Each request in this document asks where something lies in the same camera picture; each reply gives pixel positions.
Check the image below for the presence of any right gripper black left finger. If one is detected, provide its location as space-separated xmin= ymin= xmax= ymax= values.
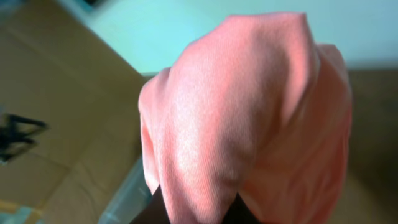
xmin=130 ymin=186 xmax=170 ymax=224

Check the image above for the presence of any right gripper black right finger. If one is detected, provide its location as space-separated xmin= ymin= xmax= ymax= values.
xmin=222 ymin=194 xmax=260 ymax=224

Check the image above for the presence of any coral pink shirt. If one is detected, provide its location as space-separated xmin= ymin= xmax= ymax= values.
xmin=138 ymin=12 xmax=352 ymax=223

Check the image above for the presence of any clear plastic storage bin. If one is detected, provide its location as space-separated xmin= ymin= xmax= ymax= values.
xmin=98 ymin=157 xmax=152 ymax=224

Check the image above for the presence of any brown cardboard box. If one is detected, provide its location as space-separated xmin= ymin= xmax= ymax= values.
xmin=1 ymin=0 xmax=144 ymax=223

